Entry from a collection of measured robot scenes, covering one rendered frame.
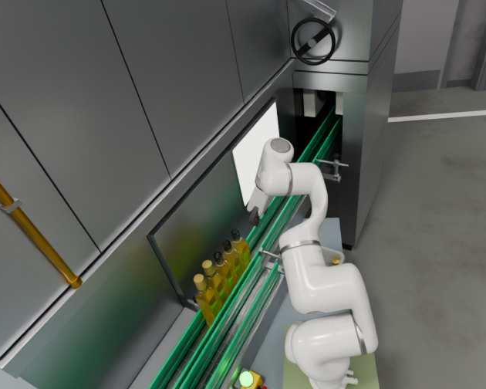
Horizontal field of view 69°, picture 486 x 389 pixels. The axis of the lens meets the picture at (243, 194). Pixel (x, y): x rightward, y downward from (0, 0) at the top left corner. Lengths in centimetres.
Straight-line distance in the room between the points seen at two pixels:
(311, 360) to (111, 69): 80
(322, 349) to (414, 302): 176
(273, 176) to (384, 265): 192
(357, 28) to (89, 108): 119
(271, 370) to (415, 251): 160
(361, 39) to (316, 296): 128
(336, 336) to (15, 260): 69
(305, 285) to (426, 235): 220
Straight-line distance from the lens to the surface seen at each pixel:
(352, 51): 177
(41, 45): 87
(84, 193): 96
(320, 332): 77
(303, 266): 71
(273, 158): 81
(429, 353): 236
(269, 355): 146
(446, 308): 253
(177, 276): 130
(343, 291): 70
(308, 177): 80
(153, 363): 142
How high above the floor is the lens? 209
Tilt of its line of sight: 41 degrees down
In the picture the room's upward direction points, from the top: 12 degrees counter-clockwise
